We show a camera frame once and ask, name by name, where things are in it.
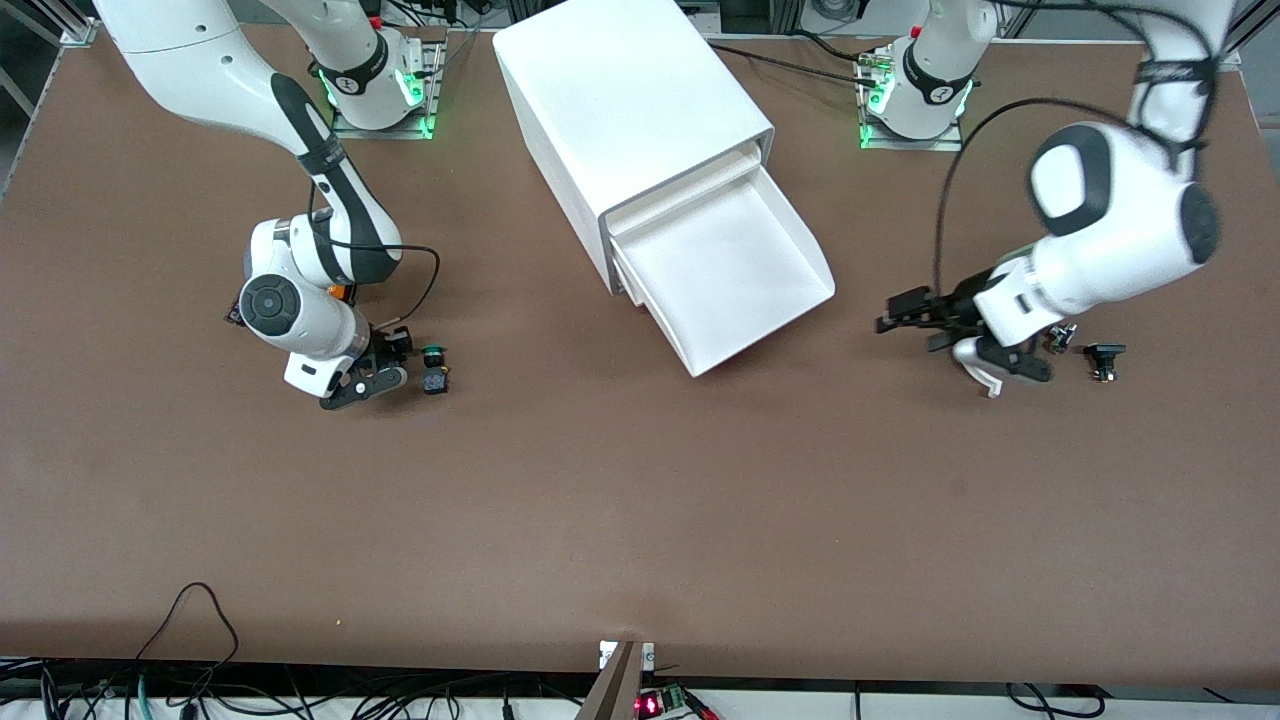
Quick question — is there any white drawer cabinet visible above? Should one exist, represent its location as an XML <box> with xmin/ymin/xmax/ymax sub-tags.
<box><xmin>492</xmin><ymin>0</ymin><xmax>776</xmax><ymax>297</ymax></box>

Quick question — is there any white plastic bin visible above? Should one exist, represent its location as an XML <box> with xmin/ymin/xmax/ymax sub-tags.
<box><xmin>608</xmin><ymin>165</ymin><xmax>836</xmax><ymax>379</ymax></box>

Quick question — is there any brown beam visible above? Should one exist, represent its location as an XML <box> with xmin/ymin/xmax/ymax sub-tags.
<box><xmin>575</xmin><ymin>640</ymin><xmax>646</xmax><ymax>720</ymax></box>

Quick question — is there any circuit board with red light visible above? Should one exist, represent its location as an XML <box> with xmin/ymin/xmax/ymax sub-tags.
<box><xmin>635</xmin><ymin>685</ymin><xmax>721</xmax><ymax>720</ymax></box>

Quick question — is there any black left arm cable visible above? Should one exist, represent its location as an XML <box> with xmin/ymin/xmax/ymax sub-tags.
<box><xmin>933</xmin><ymin>97</ymin><xmax>1141</xmax><ymax>301</ymax></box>

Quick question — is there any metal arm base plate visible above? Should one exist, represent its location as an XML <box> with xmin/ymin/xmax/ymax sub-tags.
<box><xmin>855</xmin><ymin>45</ymin><xmax>966</xmax><ymax>153</ymax></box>
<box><xmin>328</xmin><ymin>42</ymin><xmax>443</xmax><ymax>141</ymax></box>

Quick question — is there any black looped cable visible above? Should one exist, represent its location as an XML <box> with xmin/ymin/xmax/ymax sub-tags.
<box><xmin>135</xmin><ymin>582</ymin><xmax>241</xmax><ymax>701</ymax></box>

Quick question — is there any aluminium frame profile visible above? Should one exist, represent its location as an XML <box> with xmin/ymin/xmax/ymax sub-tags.
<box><xmin>28</xmin><ymin>0</ymin><xmax>99</xmax><ymax>47</ymax></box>

